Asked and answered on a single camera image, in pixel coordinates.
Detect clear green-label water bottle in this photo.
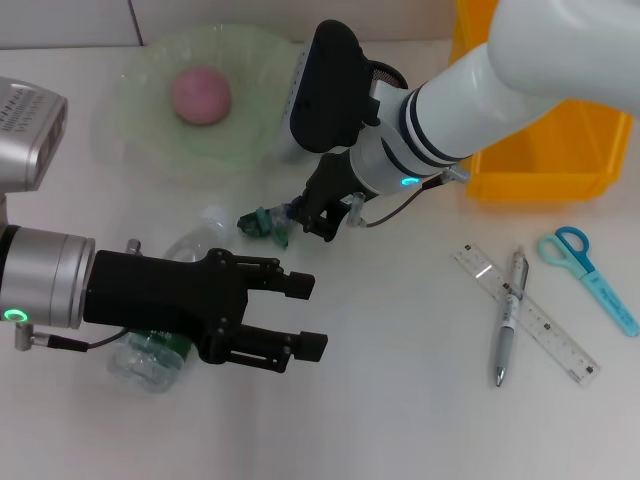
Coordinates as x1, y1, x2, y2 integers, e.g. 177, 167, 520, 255
106, 204, 232, 396

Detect transparent plastic ruler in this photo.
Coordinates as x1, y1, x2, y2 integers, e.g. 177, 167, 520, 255
453, 243, 602, 388

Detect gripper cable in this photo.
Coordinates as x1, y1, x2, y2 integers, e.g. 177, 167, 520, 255
13, 322, 127, 354
347, 164, 471, 229

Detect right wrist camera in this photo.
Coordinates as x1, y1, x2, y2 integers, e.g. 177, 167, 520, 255
277, 19, 382, 164

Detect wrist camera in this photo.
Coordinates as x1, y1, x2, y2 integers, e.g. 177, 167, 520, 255
0, 77, 69, 192
277, 19, 382, 164

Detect yellow plastic bin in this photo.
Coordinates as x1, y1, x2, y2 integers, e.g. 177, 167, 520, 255
452, 0, 634, 204

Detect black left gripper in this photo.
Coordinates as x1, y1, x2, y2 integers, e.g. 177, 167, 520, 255
82, 248, 330, 375

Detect translucent green fruit plate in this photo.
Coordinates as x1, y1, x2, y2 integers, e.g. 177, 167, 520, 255
117, 23, 301, 176

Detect grey white pen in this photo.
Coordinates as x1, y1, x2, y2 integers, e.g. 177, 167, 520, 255
494, 244, 530, 389

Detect blue scissors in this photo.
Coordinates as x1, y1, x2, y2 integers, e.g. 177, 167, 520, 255
537, 226, 640, 337

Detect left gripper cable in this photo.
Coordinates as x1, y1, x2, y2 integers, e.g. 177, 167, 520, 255
13, 322, 127, 354

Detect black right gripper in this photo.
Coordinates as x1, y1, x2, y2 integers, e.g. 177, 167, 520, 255
234, 152, 359, 301

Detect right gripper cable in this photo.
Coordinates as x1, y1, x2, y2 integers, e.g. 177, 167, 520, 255
347, 164, 471, 229

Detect pink toy peach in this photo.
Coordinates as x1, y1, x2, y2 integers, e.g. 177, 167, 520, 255
169, 64, 233, 126

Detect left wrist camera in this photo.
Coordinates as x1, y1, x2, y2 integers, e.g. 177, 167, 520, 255
0, 77, 69, 192

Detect black mesh pen holder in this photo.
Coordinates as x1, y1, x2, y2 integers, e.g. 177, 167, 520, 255
367, 59, 409, 91

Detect green plastic wrapper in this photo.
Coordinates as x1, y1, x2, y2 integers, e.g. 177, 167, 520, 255
237, 202, 297, 250

